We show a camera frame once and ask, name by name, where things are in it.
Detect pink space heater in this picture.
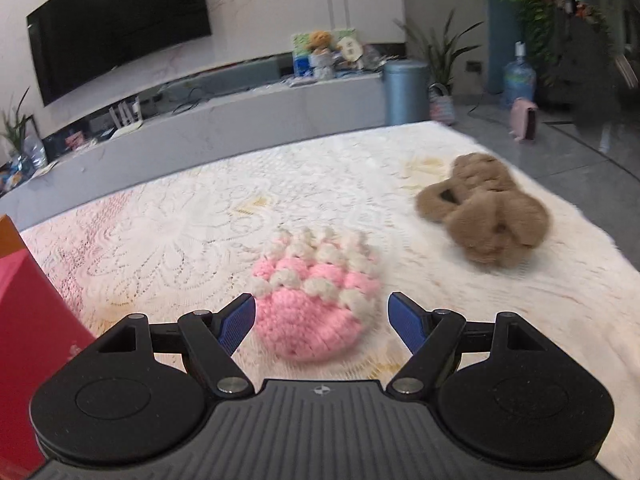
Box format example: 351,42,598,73
510,97,540,143

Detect brown plush toy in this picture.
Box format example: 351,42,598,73
415,152,551,267

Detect green blue picture board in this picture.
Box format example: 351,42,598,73
291,26,358,78

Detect grey blue trash can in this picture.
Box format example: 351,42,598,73
382,59,431,126

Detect blue water jug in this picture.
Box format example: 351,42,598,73
502,41,537,108

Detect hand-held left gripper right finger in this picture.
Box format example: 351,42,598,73
386,291,546,401

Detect marble television console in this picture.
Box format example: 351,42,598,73
0,67,388,218

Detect red lid plastic container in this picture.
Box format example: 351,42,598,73
0,250,98,473

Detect small teddy bear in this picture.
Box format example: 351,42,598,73
306,30,335,79

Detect white round ornament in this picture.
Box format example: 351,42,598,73
336,35,363,68

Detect snack packets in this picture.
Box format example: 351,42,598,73
0,165,23,193

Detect long leaf potted plant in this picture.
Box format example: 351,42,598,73
395,7,486,98

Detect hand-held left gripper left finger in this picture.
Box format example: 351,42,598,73
97,292,257,401

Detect pink white crochet pouch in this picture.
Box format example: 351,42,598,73
250,226,383,361

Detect dark cabinet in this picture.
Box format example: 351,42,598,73
550,5,640,131

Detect orange cardboard box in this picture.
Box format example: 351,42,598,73
0,214,23,257

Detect green plant in glass vase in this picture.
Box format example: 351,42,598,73
0,87,48,173

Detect white lace blanket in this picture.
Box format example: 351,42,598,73
20,120,640,466

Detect leafy green plant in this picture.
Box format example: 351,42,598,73
492,0,613,86

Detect black wall television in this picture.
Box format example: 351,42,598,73
26,0,213,107

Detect black cables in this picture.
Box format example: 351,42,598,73
170,87,211,116

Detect pastel woven bag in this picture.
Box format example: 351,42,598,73
428,82,457,126

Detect white router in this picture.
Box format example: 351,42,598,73
109,100,143,141

